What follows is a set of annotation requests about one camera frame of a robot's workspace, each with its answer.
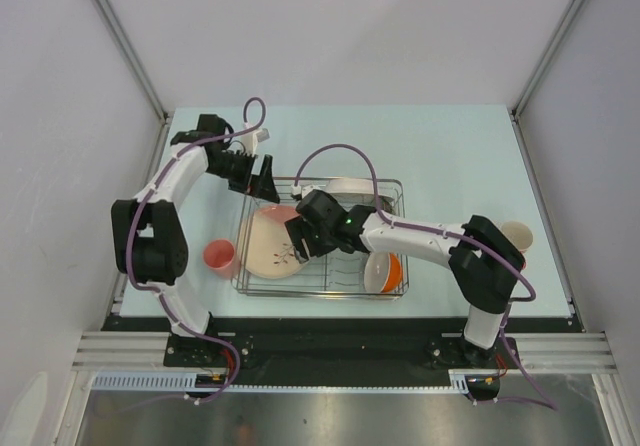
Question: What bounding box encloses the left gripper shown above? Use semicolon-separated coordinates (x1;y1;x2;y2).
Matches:
205;150;279;204

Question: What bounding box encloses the cream and pink plate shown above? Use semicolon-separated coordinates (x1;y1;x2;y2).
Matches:
237;205;304;280

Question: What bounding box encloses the white deep plate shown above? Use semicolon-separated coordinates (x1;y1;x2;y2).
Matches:
324;177;375;205

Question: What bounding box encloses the orange and white bowl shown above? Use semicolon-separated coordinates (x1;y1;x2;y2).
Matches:
363;252;403;294

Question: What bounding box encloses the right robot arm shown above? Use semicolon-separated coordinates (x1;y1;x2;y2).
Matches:
285;186;535;367

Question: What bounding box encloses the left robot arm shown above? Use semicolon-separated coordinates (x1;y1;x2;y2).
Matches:
111;114;280;366

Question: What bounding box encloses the pink plastic cup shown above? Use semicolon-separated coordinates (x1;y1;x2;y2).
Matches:
202;239;236;279

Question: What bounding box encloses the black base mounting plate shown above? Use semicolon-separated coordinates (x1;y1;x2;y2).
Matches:
102;316;580;408

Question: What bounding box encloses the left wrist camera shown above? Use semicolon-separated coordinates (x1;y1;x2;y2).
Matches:
238;127;270;155

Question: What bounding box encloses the metal wire dish rack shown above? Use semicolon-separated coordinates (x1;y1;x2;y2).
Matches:
235;177;409;299

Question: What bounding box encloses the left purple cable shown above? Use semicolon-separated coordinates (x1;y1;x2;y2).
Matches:
92;96;266;417

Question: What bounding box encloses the purple cable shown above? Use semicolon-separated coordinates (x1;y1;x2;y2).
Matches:
291;143;559;412
92;96;266;417

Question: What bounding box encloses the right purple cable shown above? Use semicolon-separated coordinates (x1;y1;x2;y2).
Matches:
291;143;559;412

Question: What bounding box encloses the white cable duct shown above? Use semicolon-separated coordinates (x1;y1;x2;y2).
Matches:
92;370;501;396

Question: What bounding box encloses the orange mug with handle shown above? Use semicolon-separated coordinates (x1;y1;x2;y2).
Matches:
498;221;534;257

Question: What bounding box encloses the aluminium frame rail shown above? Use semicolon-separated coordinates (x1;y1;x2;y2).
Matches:
73;331;617;374

